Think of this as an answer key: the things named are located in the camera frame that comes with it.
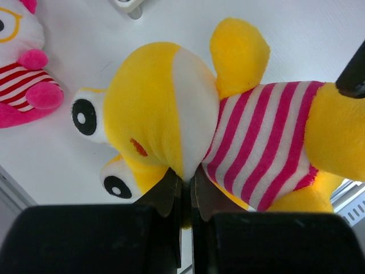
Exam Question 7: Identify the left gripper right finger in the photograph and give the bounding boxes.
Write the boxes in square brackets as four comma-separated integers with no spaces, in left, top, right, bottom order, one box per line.
[190,171,364,273]

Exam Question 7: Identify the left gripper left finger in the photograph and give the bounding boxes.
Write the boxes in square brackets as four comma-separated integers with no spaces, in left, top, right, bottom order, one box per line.
[1,171,183,273]

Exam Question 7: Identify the yellow toy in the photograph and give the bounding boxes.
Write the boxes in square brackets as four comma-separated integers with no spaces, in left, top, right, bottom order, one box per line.
[71,18,364,212]

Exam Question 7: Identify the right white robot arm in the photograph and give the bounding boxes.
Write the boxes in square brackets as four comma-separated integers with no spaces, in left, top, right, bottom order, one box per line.
[335,42,365,99]

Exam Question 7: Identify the grey slotted cable duct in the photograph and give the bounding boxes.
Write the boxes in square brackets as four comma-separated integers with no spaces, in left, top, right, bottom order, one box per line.
[331,180,364,227]

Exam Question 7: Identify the left aluminium frame post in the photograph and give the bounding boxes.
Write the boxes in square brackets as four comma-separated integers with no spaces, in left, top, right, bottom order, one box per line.
[1,167,38,214]

